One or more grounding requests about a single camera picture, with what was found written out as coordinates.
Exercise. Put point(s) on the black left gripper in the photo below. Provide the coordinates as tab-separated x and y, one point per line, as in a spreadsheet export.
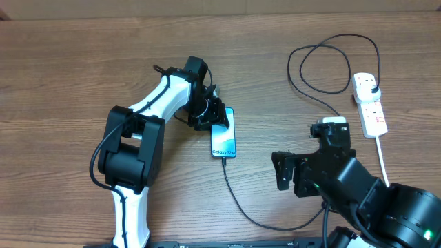
216	116

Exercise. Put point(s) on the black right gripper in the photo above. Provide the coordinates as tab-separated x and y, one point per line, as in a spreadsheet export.
289	161

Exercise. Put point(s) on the smartphone with lit screen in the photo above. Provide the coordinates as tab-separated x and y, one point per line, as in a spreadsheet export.
223	140

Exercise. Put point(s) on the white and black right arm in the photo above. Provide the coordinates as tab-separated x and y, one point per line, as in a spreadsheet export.
394	215

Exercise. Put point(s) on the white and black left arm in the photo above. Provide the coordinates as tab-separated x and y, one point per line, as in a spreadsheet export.
128	158

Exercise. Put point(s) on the white charger adapter plug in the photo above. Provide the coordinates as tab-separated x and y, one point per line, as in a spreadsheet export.
365	94

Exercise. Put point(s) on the white power strip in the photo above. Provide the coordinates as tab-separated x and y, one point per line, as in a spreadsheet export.
371	114

